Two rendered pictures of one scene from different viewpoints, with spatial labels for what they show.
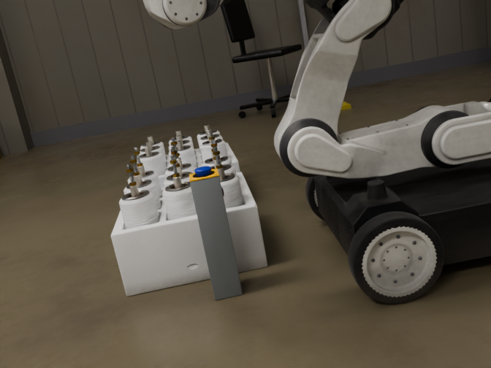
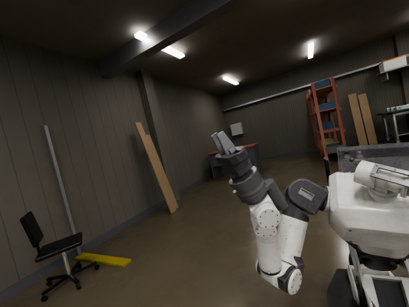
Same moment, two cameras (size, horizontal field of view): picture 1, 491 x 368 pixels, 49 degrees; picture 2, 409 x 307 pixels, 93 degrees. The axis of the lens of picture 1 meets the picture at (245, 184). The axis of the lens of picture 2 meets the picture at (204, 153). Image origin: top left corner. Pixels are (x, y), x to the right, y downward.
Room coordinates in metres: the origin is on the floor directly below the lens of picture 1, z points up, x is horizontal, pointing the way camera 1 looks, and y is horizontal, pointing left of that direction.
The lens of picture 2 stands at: (1.47, 0.64, 1.21)
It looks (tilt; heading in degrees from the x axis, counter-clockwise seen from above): 3 degrees down; 300
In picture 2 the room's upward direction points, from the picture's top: 13 degrees counter-clockwise
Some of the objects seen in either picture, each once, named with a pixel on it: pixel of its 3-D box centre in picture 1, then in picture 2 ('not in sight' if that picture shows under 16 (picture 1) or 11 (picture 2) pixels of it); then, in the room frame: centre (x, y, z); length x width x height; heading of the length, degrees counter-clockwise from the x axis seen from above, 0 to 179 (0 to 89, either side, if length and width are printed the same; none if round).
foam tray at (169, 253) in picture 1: (190, 227); not in sight; (1.54, 0.19, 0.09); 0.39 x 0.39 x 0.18; 4
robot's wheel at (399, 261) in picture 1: (395, 258); not in sight; (1.07, -0.29, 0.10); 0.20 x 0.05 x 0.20; 91
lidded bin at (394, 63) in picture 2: not in sight; (392, 64); (-0.76, -7.33, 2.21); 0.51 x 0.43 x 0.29; 1
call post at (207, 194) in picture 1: (216, 235); not in sight; (1.26, 0.09, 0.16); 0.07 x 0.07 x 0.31; 4
